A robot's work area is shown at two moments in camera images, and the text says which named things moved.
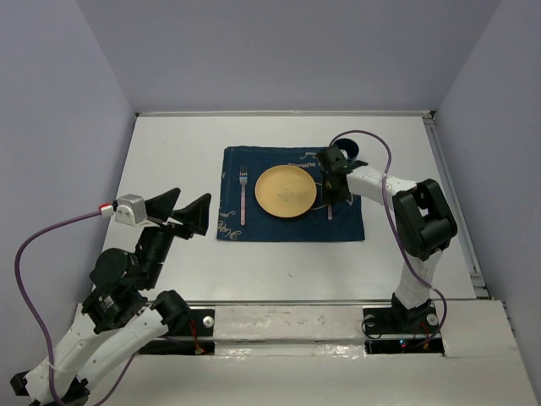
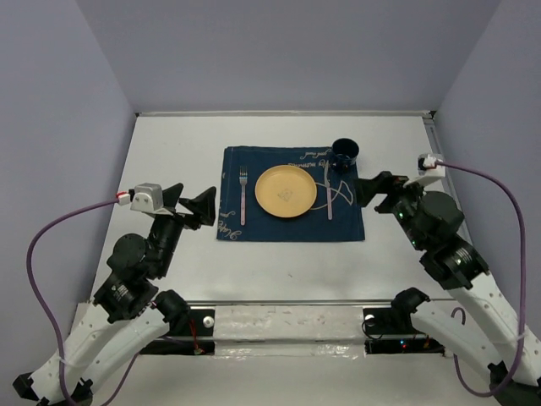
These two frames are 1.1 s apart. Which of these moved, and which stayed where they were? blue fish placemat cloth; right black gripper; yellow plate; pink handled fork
Moved: right black gripper
Stayed: pink handled fork; blue fish placemat cloth; yellow plate
